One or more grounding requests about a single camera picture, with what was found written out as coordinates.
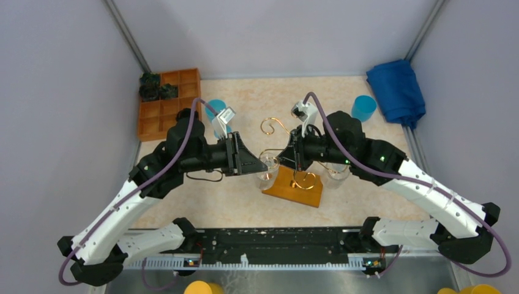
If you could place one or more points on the orange compartment tray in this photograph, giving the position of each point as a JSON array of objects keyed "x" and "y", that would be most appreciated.
[{"x": 155, "y": 118}]

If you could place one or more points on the yellow object bottom right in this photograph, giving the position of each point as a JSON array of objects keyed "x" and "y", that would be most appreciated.
[{"x": 476, "y": 289}]

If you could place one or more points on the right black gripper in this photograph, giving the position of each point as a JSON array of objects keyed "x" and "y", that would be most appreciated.
[{"x": 300, "y": 152}]

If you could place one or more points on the dark object in tray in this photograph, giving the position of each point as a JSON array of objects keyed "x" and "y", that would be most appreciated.
[
  {"x": 151, "y": 88},
  {"x": 186, "y": 113}
]

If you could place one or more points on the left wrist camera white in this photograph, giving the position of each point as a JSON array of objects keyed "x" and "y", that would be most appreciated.
[{"x": 221, "y": 122}]

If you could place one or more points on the blue folded cloth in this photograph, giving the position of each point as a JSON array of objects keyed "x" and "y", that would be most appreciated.
[{"x": 397, "y": 92}]

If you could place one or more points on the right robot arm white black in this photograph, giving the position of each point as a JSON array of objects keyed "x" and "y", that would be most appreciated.
[{"x": 457, "y": 227}]

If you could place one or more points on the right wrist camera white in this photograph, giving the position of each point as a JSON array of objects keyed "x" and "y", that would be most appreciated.
[{"x": 305, "y": 112}]

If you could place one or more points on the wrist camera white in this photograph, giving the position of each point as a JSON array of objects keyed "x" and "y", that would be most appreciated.
[
  {"x": 305, "y": 112},
  {"x": 221, "y": 122}
]

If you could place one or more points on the gold wire glass rack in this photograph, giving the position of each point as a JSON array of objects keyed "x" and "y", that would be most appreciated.
[{"x": 267, "y": 128}]

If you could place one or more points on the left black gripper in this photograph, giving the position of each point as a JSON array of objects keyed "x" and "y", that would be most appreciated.
[{"x": 233, "y": 155}]

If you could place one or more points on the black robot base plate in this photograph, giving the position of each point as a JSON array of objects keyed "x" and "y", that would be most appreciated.
[{"x": 280, "y": 245}]

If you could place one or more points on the yellow object bottom centre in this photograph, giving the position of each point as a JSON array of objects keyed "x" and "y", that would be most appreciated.
[{"x": 202, "y": 287}]

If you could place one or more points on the yellow object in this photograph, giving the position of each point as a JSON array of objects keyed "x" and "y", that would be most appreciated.
[
  {"x": 202, "y": 287},
  {"x": 476, "y": 289}
]

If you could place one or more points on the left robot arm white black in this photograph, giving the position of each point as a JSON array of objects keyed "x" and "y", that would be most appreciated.
[{"x": 100, "y": 252}]

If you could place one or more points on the aluminium frame rail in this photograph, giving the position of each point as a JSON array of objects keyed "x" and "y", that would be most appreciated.
[{"x": 411, "y": 270}]

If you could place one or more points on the orange wooden rack base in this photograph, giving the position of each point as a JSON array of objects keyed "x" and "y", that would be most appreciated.
[{"x": 284, "y": 187}]

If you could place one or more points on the clear wine glass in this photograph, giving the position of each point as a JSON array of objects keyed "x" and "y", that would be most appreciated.
[
  {"x": 334, "y": 175},
  {"x": 267, "y": 178}
]

